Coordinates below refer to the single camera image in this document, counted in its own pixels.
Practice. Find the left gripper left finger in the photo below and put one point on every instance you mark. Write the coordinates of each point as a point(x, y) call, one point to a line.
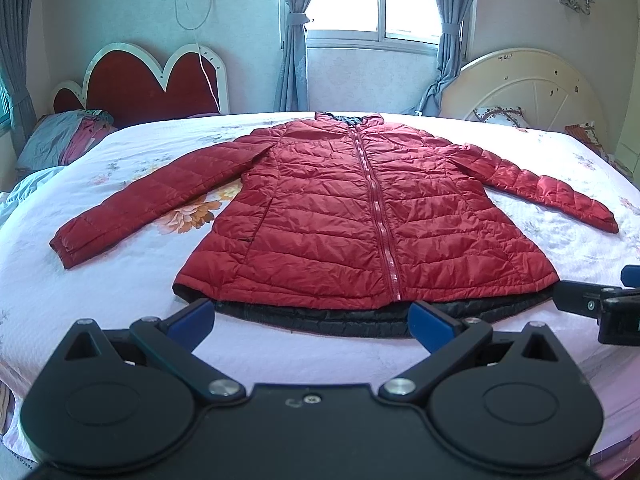
point(168, 345)

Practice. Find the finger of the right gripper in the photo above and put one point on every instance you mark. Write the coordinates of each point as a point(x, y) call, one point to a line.
point(630, 274)
point(594, 301)

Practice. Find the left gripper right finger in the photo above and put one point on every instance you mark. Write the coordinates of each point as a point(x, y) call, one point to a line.
point(453, 346)

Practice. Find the red quilted down jacket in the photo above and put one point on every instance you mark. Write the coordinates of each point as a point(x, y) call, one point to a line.
point(341, 223)

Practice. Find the white floral bed quilt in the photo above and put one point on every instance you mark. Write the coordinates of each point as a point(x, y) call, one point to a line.
point(543, 400)

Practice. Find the red patterned pillow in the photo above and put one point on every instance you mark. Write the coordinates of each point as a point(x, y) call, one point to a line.
point(586, 134)

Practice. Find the embroidered white pillow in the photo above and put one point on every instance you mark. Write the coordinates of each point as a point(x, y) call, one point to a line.
point(512, 116)

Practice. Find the cream round headboard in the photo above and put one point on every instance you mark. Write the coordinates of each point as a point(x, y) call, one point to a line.
point(551, 93)

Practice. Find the red heart-shaped headboard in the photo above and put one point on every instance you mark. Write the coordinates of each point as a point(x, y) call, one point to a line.
point(127, 82)

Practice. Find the right blue-grey curtain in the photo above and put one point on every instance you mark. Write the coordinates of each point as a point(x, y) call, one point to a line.
point(449, 55)

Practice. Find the blue-grey curtain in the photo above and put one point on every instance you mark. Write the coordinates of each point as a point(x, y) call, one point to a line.
point(292, 87)
point(449, 55)

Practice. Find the left blue-grey curtain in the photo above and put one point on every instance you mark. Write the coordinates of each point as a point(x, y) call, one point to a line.
point(292, 87)

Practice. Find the far left grey curtain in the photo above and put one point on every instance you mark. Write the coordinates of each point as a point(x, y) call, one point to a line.
point(15, 16)

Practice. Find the window with white frame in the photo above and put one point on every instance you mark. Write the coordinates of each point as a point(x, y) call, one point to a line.
point(396, 25)

